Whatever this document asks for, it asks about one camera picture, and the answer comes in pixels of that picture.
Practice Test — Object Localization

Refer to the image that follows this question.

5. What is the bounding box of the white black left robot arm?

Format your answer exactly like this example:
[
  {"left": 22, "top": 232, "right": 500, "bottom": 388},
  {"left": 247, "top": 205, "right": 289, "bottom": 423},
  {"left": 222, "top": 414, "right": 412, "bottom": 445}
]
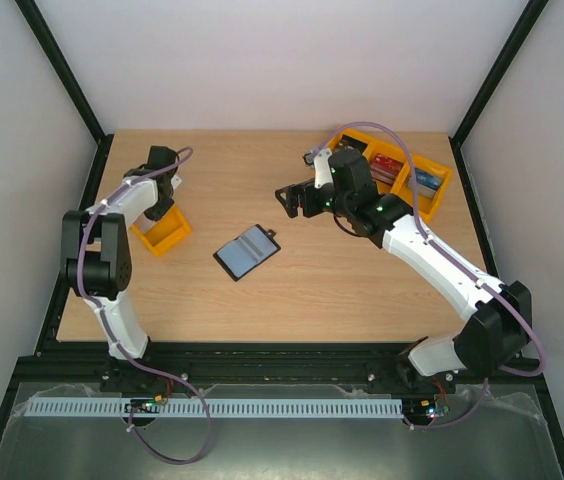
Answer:
[{"left": 60, "top": 146, "right": 193, "bottom": 361}]

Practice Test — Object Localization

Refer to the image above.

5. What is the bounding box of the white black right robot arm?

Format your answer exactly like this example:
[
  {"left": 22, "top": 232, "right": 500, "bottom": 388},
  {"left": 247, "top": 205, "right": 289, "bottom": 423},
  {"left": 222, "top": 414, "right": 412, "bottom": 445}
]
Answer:
[{"left": 275, "top": 148, "right": 532, "bottom": 392}]

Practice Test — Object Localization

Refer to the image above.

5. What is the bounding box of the black card stack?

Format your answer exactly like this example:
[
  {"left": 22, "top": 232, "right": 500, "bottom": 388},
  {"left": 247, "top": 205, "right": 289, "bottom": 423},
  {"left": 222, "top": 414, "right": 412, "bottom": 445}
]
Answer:
[{"left": 337, "top": 135, "right": 367, "bottom": 154}]

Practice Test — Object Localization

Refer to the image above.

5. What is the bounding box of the red card stack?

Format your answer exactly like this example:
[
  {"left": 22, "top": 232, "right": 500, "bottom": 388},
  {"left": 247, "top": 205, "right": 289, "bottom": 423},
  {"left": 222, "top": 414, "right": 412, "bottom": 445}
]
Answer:
[{"left": 369, "top": 153, "right": 403, "bottom": 185}]

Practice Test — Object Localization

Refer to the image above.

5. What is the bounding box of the blue card stack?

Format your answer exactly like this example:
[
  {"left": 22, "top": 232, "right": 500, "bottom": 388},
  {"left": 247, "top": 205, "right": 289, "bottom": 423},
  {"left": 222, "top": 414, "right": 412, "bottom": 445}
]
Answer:
[{"left": 414, "top": 168, "right": 444, "bottom": 199}]

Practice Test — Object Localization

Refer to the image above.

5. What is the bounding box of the yellow three-compartment tray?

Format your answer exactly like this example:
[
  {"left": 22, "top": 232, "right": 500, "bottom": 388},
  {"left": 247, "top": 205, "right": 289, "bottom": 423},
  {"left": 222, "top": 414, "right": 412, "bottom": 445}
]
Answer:
[{"left": 326, "top": 128, "right": 452, "bottom": 223}]

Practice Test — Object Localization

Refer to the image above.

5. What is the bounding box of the small yellow plastic bin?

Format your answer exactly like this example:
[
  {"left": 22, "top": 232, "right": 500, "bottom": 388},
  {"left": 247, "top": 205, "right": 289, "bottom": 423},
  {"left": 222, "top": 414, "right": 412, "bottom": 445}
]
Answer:
[{"left": 131, "top": 206, "right": 192, "bottom": 257}]

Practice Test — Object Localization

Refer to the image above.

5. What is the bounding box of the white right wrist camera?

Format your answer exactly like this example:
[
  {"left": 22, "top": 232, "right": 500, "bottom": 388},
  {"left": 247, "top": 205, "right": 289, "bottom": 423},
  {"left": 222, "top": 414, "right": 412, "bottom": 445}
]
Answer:
[{"left": 303, "top": 147, "right": 333, "bottom": 189}]

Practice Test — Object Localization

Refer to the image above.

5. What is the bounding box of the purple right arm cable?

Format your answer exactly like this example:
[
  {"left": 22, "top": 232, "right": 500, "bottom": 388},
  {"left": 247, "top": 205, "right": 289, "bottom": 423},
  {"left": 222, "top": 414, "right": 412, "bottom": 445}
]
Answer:
[{"left": 319, "top": 120, "right": 548, "bottom": 377}]

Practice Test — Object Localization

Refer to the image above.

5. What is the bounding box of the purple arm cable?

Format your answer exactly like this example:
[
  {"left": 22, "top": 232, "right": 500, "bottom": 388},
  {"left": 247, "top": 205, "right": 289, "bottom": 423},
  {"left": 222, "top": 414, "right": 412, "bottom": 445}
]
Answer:
[
  {"left": 319, "top": 120, "right": 548, "bottom": 377},
  {"left": 75, "top": 145, "right": 194, "bottom": 361}
]

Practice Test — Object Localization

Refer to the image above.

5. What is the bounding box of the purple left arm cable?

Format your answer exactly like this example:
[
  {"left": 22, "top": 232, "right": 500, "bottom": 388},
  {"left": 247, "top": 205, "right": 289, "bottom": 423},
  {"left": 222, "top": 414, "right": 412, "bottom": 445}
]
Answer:
[{"left": 75, "top": 145, "right": 194, "bottom": 361}]

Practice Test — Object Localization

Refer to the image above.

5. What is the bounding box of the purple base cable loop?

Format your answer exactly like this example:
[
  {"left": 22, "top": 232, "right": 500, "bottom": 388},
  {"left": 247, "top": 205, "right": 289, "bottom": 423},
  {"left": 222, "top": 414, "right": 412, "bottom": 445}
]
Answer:
[{"left": 125, "top": 359, "right": 212, "bottom": 465}]

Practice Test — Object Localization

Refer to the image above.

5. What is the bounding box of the black aluminium frame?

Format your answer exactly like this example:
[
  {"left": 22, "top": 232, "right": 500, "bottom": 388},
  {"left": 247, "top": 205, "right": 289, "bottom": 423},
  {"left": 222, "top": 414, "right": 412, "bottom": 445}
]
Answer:
[{"left": 0, "top": 1, "right": 564, "bottom": 477}]

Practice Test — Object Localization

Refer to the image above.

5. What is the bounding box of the white slotted cable duct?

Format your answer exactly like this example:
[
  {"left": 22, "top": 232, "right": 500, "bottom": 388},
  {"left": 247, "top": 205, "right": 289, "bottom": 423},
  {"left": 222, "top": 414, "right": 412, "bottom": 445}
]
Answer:
[{"left": 23, "top": 397, "right": 403, "bottom": 419}]

